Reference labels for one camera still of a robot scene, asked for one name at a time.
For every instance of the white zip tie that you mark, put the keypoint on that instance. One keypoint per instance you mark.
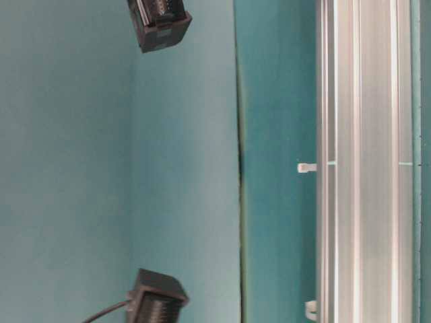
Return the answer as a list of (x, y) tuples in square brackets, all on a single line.
[(311, 310), (303, 168)]

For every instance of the white zip tie middle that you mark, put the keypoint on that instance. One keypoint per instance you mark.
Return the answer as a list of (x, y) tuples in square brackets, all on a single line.
[(303, 168)]

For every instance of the black gripper lower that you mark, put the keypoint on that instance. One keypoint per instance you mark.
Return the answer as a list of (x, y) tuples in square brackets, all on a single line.
[(155, 297)]

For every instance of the black gripper upper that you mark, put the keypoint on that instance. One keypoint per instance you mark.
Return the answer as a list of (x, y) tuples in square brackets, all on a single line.
[(159, 24)]

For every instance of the white zip tie lower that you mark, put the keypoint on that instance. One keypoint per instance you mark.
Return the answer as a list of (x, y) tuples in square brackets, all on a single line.
[(311, 310)]

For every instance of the large silver aluminium rail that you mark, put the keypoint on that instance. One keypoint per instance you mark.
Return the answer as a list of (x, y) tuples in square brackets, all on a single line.
[(364, 162)]

